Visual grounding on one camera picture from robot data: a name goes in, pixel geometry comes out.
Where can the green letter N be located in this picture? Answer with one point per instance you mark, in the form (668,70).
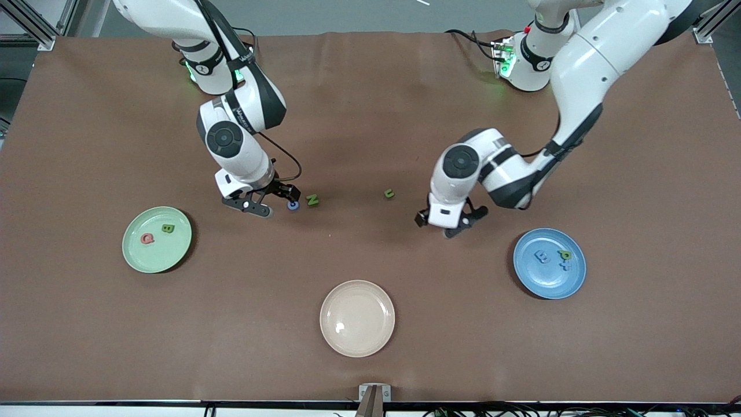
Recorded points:
(312,200)

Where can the green letter u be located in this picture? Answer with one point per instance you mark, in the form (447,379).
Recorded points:
(386,196)

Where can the green letter p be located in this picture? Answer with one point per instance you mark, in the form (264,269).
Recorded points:
(564,255)

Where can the blue letter x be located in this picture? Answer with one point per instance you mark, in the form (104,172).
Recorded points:
(565,266)

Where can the red letter Q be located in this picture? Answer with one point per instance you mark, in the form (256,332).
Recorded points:
(144,238)

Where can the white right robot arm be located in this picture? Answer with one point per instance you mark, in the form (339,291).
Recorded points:
(231,139)

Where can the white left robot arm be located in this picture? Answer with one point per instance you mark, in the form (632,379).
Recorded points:
(579,75)

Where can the blue plate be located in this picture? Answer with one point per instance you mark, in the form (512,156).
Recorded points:
(544,284)

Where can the brown table mat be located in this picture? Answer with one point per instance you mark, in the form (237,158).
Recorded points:
(370,116)

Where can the green plate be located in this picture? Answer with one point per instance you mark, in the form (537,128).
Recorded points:
(156,255)

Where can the beige plate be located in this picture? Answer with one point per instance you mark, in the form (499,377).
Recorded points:
(357,318)

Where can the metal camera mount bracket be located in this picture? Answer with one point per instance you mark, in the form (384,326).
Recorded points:
(374,394)

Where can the aluminium frame profile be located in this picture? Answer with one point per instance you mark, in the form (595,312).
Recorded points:
(706,32)
(43,39)

